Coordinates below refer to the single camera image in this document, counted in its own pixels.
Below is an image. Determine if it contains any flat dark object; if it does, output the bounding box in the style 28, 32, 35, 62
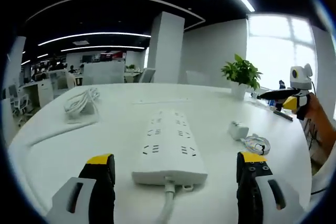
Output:
272, 109, 294, 122

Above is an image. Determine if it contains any bundled white cable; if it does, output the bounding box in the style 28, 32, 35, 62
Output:
63, 87, 102, 125

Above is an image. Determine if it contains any grey office chair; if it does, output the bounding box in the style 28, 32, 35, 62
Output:
8, 84, 30, 116

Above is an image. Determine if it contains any white desk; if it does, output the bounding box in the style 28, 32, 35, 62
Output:
7, 82, 313, 224

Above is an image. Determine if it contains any white power strip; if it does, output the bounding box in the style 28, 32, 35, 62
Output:
131, 108, 208, 186

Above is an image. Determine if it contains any green potted plant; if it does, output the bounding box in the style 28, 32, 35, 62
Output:
221, 54, 264, 101

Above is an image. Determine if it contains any coiled charger cable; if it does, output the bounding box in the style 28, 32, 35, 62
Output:
243, 134, 271, 156

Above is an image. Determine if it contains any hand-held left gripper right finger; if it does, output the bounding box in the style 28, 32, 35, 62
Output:
236, 152, 308, 224

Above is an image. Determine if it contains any white office chair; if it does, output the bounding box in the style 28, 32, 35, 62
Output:
138, 68, 156, 84

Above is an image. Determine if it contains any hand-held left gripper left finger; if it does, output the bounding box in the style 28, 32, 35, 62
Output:
46, 153, 116, 224

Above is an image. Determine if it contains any white power strip cable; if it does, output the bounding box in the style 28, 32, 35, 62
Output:
154, 175, 177, 224

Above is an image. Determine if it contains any white garment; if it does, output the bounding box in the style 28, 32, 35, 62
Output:
311, 152, 336, 199

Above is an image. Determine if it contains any white desk partition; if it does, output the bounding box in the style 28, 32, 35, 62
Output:
82, 62, 125, 86

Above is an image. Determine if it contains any white charger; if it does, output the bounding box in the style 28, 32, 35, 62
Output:
227, 121, 249, 141

